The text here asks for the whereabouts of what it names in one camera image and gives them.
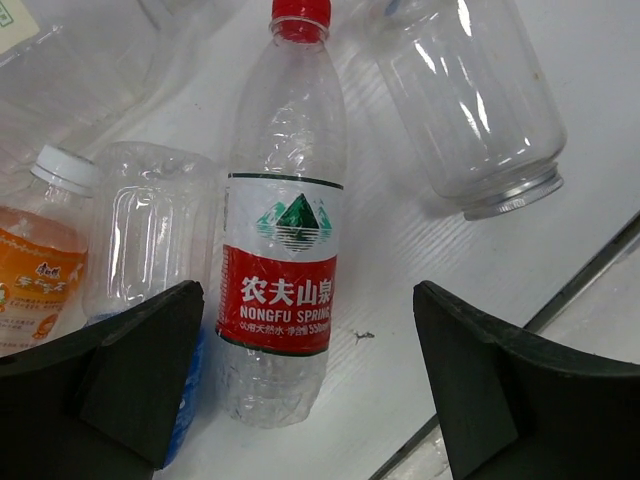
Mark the large clear beige-label bottle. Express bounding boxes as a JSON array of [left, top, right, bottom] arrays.
[[1, 1, 172, 162]]

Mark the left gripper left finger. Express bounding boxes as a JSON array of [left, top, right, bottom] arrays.
[[1, 281, 204, 479]]

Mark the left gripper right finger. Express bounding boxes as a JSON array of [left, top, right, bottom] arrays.
[[413, 281, 639, 479]]

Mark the clear jar silver lid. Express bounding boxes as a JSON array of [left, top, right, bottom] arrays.
[[365, 0, 567, 221]]

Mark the blue-label water bottle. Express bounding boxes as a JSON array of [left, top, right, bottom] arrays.
[[81, 141, 224, 469]]

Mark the red-label Nongfu water bottle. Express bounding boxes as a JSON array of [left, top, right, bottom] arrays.
[[216, 1, 347, 428]]

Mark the orange juice bottle white cap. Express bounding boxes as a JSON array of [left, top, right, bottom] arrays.
[[1, 145, 100, 357]]

